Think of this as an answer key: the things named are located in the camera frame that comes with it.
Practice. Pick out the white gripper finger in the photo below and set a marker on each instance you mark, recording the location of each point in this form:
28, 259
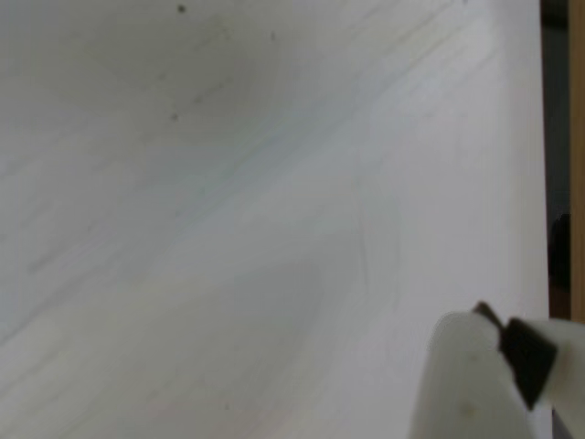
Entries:
530, 361
461, 388

